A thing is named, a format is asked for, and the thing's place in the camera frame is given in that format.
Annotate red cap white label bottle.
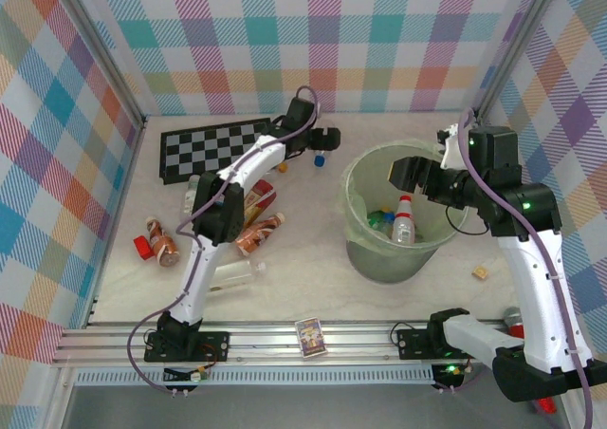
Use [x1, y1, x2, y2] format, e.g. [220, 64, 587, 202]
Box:
[391, 195, 418, 244]

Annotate green bottle yellow cap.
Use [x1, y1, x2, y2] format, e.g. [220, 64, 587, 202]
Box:
[367, 205, 395, 231]

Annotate clear bottle white cap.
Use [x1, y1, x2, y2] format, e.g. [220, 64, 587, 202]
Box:
[208, 259, 270, 293]

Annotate grey mesh waste bin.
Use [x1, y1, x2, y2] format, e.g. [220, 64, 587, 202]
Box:
[341, 142, 469, 286]

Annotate black grey chessboard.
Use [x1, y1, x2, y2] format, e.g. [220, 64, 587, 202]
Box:
[158, 118, 285, 189]

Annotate brown white coffee bottle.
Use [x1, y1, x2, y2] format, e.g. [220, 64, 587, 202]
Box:
[144, 214, 182, 269]
[235, 212, 286, 260]

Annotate red glitter toy microphone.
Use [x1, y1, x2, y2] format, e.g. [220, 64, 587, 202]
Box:
[502, 307, 560, 417]

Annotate playing card box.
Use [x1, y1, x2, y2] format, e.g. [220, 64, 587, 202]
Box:
[294, 318, 329, 360]

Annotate small circuit board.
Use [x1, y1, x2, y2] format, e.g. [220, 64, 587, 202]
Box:
[434, 362, 470, 390]
[163, 364, 211, 385]

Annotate red block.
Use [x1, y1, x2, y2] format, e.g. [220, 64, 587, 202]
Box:
[133, 235, 154, 262]

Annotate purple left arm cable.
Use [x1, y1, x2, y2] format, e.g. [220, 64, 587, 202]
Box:
[127, 85, 320, 397]

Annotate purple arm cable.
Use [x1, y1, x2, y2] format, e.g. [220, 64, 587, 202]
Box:
[127, 85, 320, 397]
[454, 107, 597, 429]

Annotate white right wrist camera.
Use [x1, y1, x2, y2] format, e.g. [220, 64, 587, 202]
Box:
[435, 123, 462, 169]

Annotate thin black cable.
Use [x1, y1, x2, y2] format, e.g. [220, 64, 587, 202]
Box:
[445, 203, 489, 236]

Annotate aluminium corner post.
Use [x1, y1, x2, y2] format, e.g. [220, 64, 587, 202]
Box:
[473, 0, 566, 117]
[55, 0, 148, 129]

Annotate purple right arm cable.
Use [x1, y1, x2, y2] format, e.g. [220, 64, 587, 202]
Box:
[454, 107, 597, 429]

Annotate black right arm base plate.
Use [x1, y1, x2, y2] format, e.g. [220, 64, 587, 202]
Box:
[395, 325, 451, 362]

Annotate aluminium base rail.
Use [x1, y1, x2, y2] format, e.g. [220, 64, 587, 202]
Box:
[50, 318, 523, 369]

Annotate white slotted cable duct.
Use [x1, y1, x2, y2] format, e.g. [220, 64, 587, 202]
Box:
[74, 369, 436, 387]

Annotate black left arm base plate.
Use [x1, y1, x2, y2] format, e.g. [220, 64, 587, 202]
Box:
[144, 328, 231, 364]

